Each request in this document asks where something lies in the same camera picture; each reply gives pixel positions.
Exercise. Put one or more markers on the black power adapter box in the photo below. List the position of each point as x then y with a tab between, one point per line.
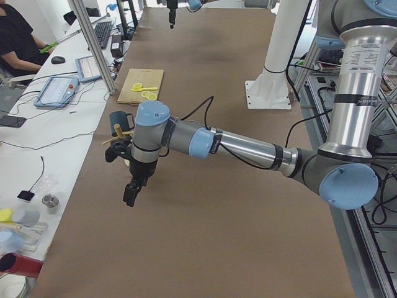
116	47

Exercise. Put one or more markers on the black keyboard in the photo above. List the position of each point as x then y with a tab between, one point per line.
102	31

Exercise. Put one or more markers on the light blue cup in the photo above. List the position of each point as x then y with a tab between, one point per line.
11	241

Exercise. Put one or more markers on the black computer mouse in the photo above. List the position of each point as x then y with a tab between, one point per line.
56	60

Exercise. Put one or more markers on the seated person in black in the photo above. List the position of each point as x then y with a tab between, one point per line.
20	49

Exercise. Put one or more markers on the yellow cup lying down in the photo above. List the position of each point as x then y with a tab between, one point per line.
6	215

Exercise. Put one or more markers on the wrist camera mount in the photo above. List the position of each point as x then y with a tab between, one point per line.
121	148

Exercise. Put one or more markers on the far blue teach pendant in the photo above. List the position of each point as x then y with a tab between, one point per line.
87	69

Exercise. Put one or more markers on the black smartphone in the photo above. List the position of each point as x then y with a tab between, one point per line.
12	121

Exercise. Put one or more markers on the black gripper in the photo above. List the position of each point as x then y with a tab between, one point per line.
171	14
141	169

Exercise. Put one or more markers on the small black square pad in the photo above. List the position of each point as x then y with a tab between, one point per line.
26	195

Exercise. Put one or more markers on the wooden cup storage rack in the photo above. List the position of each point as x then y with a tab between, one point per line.
120	135

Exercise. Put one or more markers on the blue teach pendant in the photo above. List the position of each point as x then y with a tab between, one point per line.
87	69
57	92

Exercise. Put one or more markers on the aluminium frame post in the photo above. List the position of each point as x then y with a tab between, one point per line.
90	37

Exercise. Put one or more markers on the wooden cutting board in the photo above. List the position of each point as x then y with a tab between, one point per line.
148	77

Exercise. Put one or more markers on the grey cup lying down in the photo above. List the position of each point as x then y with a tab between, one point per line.
28	218

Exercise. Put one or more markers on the small metal cup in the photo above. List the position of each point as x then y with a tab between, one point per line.
50	201

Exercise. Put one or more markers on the near blue teach pendant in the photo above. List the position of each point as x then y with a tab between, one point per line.
57	92

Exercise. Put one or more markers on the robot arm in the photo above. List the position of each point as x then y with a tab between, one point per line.
338	171
192	6

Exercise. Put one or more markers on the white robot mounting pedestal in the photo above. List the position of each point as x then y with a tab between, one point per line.
270	89

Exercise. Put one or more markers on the red cylinder cup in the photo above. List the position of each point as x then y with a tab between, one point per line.
21	265

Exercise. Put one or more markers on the blue-grey HOME mug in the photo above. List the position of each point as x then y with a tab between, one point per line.
125	120

